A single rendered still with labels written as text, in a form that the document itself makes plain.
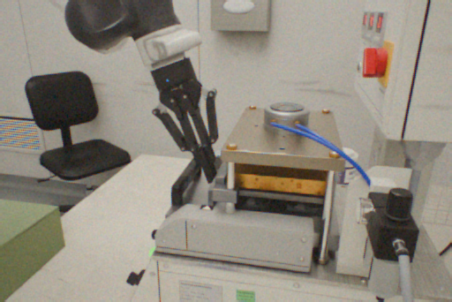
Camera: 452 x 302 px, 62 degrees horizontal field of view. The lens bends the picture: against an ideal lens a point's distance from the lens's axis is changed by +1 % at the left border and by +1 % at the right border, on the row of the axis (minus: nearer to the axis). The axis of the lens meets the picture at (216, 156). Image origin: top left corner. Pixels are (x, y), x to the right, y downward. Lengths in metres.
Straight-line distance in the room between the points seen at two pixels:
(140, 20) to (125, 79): 1.85
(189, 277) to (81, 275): 0.35
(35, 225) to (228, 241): 0.49
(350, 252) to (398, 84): 0.25
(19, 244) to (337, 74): 1.76
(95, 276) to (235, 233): 0.42
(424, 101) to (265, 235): 0.28
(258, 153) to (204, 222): 0.14
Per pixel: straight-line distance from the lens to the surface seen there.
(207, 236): 0.60
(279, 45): 2.17
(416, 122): 0.52
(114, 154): 2.33
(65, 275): 0.94
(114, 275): 0.90
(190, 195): 0.72
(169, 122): 0.70
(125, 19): 0.64
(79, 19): 0.65
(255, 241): 0.59
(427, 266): 0.69
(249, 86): 2.23
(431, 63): 0.51
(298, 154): 0.55
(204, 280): 0.64
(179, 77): 0.66
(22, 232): 0.91
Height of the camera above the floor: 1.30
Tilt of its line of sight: 22 degrees down
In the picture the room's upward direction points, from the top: straight up
